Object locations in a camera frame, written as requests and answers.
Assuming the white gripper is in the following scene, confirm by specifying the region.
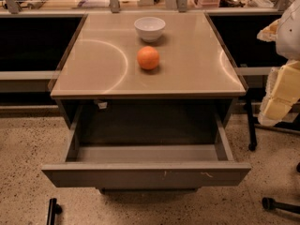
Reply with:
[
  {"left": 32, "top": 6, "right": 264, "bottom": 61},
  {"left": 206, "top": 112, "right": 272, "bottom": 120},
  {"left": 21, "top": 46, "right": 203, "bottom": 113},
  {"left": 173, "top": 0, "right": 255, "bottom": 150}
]
[{"left": 257, "top": 0, "right": 300, "bottom": 127}]

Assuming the orange fruit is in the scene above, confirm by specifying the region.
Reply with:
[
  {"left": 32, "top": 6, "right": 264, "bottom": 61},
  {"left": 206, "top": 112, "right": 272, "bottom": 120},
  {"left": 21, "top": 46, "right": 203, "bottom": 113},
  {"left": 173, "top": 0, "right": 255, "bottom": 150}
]
[{"left": 137, "top": 46, "right": 159, "bottom": 70}]

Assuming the grey cabinet with beige top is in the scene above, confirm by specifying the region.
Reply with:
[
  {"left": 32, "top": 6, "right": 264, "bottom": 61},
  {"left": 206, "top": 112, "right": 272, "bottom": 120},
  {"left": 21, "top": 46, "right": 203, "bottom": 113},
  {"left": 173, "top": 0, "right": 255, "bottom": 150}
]
[{"left": 47, "top": 10, "right": 249, "bottom": 133}]

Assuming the open grey top drawer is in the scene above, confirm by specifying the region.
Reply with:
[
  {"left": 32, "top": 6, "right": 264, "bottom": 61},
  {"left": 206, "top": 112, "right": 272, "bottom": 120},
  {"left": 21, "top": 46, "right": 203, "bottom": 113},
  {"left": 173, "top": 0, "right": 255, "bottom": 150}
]
[{"left": 42, "top": 102, "right": 251, "bottom": 191}]

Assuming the black table leg with caster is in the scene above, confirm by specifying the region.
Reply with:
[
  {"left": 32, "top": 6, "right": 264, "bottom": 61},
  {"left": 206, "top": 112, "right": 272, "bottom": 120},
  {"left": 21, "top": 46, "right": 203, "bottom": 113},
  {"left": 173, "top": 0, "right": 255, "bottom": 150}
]
[{"left": 245, "top": 95, "right": 257, "bottom": 151}]

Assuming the white ceramic bowl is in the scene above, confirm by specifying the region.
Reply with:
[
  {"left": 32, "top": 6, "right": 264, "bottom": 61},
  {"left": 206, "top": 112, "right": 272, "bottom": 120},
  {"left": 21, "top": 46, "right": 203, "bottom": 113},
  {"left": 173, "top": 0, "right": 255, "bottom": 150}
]
[{"left": 134, "top": 17, "right": 166, "bottom": 42}]

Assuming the black chair leg right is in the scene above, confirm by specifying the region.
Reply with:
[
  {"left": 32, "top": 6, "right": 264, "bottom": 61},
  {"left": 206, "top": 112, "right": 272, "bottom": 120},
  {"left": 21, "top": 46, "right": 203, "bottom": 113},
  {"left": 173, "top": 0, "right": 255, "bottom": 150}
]
[{"left": 262, "top": 197, "right": 300, "bottom": 214}]

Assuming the black chair leg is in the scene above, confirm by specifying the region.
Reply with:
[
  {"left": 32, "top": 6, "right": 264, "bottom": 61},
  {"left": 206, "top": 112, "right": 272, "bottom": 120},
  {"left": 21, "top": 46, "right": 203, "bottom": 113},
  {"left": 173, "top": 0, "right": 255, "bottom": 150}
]
[
  {"left": 46, "top": 198, "right": 63, "bottom": 225},
  {"left": 262, "top": 197, "right": 300, "bottom": 214}
]

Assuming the black chair leg left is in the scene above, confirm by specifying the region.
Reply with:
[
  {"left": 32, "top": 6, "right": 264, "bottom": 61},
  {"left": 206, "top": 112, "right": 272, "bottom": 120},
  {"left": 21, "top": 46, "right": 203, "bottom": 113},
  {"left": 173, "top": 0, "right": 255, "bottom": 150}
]
[{"left": 46, "top": 198, "right": 63, "bottom": 225}]

